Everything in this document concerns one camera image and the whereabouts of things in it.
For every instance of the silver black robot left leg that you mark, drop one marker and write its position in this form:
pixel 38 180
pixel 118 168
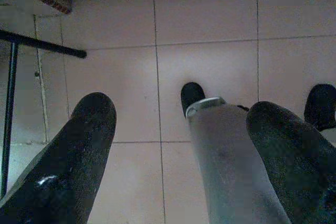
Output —
pixel 228 169

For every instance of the black metal stand frame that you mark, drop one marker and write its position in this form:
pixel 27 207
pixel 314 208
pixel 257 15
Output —
pixel 10 103

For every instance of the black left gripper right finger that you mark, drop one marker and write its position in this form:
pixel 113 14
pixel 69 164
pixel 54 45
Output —
pixel 294 169

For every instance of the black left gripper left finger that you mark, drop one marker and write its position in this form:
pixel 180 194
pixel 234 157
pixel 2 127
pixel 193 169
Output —
pixel 65 169

